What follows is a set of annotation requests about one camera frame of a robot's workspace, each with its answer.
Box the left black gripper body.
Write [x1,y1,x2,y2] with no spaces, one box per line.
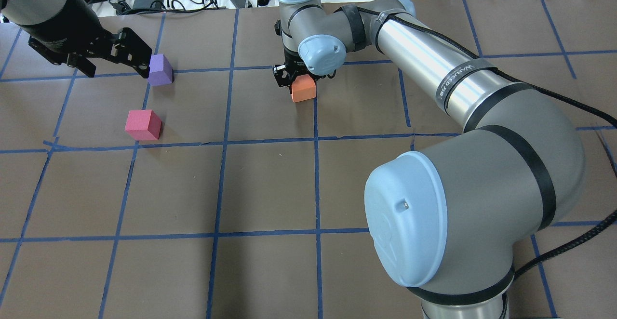
[28,6,112,65]

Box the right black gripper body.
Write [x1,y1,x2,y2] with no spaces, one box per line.
[283,52,324,80]

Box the pink foam cube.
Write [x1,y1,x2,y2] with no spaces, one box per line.
[125,109,162,141]

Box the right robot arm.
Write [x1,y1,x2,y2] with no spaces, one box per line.
[273,0,616,319]

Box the purple foam cube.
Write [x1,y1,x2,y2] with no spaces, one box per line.
[147,53,174,87]

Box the orange foam cube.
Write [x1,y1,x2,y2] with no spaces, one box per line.
[291,74,317,103]

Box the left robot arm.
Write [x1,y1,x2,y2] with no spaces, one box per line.
[1,0,152,78]

